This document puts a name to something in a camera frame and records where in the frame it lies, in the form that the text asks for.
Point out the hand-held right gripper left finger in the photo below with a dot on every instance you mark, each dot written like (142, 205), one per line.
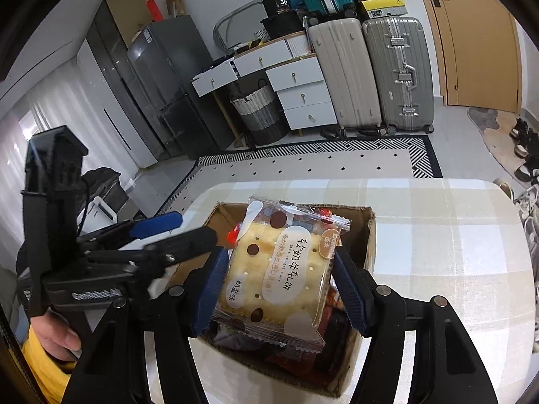
(210, 298)

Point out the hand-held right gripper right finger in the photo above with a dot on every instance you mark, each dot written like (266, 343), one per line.
(351, 294)

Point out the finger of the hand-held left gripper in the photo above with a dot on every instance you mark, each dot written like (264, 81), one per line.
(156, 224)
(181, 246)

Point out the brown cardboard box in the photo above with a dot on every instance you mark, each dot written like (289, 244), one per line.
(362, 235)

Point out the clear dotted cracker packet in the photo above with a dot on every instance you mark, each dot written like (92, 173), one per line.
(273, 277)

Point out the person's left hand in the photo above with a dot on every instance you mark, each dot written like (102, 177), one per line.
(57, 338)

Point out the white kettle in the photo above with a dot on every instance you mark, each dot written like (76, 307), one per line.
(99, 214)

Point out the black cloth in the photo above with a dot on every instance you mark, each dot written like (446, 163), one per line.
(103, 183)

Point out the white curtain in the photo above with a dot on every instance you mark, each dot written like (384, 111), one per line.
(25, 134)

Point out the checked tablecloth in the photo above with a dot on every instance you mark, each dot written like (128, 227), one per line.
(442, 261)

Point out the white tall cabinet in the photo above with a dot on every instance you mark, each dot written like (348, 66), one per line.
(113, 118)

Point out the grey refrigerator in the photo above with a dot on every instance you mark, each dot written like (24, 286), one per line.
(177, 88)

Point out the black white patterned rug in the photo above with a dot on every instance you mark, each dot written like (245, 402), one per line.
(316, 160)

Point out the woven laundry basket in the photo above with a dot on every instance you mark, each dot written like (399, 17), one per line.
(259, 118)

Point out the dark glass cabinet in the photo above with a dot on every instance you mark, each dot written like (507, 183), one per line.
(113, 75)

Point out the white desk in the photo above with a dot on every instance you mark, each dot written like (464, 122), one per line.
(252, 61)

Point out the white drawer cabinet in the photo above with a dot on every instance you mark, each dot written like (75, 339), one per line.
(303, 96)

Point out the pile of shoes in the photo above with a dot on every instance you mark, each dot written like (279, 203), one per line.
(526, 176)

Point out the large flat cardboard carton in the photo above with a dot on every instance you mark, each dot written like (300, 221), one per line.
(124, 12)

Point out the grey floor mat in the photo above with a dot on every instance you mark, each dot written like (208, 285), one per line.
(488, 130)

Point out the beige suitcase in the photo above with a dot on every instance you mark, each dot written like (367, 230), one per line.
(345, 75)

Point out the small cardboard carton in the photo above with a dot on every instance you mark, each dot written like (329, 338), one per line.
(173, 2)

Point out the silver suitcase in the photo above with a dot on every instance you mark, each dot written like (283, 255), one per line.
(400, 75)

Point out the black labelled box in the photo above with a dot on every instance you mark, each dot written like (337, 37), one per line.
(276, 2)

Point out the wooden door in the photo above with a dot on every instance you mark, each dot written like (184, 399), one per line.
(476, 42)

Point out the grey metal frame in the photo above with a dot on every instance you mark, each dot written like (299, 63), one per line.
(223, 21)

